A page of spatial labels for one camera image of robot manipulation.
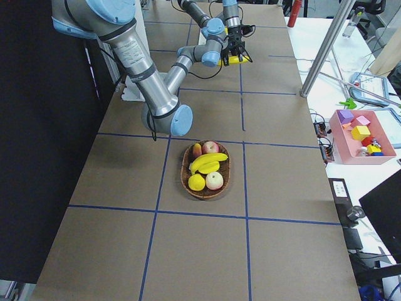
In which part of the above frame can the black monitor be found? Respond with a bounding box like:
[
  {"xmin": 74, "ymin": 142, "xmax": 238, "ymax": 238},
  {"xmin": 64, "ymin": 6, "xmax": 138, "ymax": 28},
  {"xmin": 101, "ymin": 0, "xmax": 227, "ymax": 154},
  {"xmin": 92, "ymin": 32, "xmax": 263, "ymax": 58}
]
[{"xmin": 359, "ymin": 171, "xmax": 401, "ymax": 263}]

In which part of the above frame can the yellow lemon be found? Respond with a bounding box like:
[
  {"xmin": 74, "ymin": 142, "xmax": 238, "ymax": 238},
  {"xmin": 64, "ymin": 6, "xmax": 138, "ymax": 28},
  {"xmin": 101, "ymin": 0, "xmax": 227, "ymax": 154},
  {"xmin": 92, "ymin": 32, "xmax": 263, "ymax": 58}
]
[{"xmin": 188, "ymin": 174, "xmax": 206, "ymax": 191}]

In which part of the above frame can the purple toy cube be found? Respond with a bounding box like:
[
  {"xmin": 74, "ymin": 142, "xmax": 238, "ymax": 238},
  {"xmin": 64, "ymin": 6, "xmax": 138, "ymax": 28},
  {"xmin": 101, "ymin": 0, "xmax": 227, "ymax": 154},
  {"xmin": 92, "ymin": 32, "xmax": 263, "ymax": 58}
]
[{"xmin": 337, "ymin": 109, "xmax": 355, "ymax": 125}]

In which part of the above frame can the brown wicker basket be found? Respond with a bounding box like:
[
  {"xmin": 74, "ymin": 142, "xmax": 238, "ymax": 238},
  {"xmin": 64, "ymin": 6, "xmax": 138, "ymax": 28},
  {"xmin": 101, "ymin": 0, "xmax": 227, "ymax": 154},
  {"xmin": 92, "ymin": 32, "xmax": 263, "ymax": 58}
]
[{"xmin": 180, "ymin": 140, "xmax": 231, "ymax": 201}]

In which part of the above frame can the red yellow mango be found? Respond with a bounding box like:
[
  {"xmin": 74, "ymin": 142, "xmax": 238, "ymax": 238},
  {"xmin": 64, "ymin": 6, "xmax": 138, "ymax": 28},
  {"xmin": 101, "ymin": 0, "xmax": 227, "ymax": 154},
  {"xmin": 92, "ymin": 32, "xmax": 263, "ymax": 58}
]
[{"xmin": 192, "ymin": 143, "xmax": 203, "ymax": 159}]

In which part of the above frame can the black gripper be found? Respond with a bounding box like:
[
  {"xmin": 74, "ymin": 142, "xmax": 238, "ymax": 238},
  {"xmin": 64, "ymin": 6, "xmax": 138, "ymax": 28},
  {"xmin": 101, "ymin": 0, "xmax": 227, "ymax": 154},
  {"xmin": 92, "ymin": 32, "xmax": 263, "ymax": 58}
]
[{"xmin": 222, "ymin": 27, "xmax": 253, "ymax": 61}]

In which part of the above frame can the red bottle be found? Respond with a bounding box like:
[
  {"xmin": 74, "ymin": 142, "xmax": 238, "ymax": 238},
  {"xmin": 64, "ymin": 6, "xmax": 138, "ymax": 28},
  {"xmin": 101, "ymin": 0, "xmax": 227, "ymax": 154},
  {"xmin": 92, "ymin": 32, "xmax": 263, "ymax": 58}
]
[{"xmin": 287, "ymin": 0, "xmax": 303, "ymax": 28}]

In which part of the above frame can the aluminium frame post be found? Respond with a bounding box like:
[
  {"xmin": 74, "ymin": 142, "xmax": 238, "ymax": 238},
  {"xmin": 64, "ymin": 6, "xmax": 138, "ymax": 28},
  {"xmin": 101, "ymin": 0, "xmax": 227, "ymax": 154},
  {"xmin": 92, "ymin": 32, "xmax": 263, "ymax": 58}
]
[{"xmin": 299, "ymin": 0, "xmax": 356, "ymax": 98}]

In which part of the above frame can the yellow toy cube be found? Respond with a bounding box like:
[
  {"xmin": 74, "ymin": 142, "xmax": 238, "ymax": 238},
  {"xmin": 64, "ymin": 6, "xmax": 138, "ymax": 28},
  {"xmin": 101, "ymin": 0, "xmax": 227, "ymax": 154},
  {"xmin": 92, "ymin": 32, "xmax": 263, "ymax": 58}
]
[{"xmin": 351, "ymin": 125, "xmax": 371, "ymax": 141}]

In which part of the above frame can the clear water bottle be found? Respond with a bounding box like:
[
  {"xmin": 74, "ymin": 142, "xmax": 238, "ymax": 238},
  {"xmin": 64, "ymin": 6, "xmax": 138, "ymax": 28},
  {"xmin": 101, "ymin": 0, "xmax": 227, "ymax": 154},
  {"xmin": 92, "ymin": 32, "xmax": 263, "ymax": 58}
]
[{"xmin": 342, "ymin": 6, "xmax": 365, "ymax": 38}]

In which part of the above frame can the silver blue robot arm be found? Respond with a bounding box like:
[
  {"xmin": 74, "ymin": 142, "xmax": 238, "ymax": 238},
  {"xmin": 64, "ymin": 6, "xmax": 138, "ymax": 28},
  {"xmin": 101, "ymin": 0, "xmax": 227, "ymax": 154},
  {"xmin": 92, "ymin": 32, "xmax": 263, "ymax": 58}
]
[
  {"xmin": 177, "ymin": 0, "xmax": 242, "ymax": 29},
  {"xmin": 51, "ymin": 1, "xmax": 255, "ymax": 136}
]

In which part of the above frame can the red pink apple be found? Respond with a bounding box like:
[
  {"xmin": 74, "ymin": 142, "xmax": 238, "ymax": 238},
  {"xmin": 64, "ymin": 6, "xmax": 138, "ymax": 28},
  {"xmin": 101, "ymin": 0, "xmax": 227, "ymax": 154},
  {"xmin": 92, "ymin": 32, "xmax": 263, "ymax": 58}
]
[{"xmin": 202, "ymin": 141, "xmax": 219, "ymax": 154}]

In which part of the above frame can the pink plastic bin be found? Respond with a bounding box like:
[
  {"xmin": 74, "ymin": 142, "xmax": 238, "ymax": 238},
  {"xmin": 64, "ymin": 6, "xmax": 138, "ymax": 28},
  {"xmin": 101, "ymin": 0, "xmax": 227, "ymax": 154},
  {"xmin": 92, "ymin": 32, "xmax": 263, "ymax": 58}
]
[{"xmin": 330, "ymin": 110, "xmax": 396, "ymax": 165}]

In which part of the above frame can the pink white apple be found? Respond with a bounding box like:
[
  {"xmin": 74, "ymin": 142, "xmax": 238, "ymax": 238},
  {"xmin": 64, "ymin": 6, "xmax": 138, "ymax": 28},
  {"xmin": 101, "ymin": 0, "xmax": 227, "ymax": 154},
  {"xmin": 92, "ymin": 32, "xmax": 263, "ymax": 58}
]
[{"xmin": 206, "ymin": 172, "xmax": 224, "ymax": 191}]

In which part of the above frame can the green handled reach grabber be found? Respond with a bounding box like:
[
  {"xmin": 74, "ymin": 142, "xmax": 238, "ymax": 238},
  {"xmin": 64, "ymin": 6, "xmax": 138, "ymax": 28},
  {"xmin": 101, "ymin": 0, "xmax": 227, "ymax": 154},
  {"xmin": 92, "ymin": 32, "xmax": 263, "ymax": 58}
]
[{"xmin": 320, "ymin": 71, "xmax": 400, "ymax": 108}]

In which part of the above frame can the blue cased tablet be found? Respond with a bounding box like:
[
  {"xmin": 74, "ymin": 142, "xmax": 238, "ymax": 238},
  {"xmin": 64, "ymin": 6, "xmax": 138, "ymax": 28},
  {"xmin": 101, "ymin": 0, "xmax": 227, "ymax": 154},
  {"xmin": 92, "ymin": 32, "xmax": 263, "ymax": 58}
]
[
  {"xmin": 349, "ymin": 72, "xmax": 390, "ymax": 107},
  {"xmin": 382, "ymin": 108, "xmax": 400, "ymax": 128}
]

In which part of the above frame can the yellow banana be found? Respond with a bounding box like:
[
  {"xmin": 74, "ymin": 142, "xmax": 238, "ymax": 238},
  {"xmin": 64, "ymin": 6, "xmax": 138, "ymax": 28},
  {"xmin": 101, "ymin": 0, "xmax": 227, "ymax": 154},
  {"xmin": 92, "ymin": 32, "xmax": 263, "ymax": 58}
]
[
  {"xmin": 218, "ymin": 56, "xmax": 253, "ymax": 66},
  {"xmin": 189, "ymin": 153, "xmax": 228, "ymax": 175}
]

